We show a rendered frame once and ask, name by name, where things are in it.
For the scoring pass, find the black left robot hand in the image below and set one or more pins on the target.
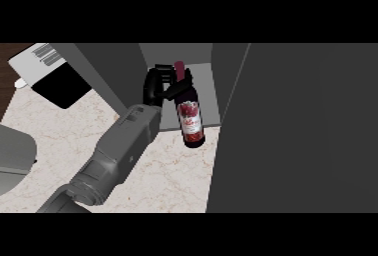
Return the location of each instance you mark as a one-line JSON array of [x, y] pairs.
[[154, 87]]

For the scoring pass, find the dark red wine bottle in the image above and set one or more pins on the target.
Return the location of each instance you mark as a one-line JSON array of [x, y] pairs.
[[191, 120]]

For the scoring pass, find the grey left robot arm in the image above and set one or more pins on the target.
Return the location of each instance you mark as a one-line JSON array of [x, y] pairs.
[[123, 143]]

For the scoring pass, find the grey cabinet body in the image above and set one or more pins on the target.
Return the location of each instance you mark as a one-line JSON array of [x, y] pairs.
[[123, 73]]

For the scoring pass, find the large dark grey cabinet door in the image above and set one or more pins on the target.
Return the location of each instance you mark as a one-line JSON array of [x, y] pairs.
[[295, 130]]

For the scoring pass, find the white and black toaster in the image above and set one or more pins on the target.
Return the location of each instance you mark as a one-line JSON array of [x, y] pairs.
[[46, 71]]

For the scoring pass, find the grey rounded appliance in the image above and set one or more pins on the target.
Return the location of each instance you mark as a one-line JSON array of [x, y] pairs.
[[15, 156]]

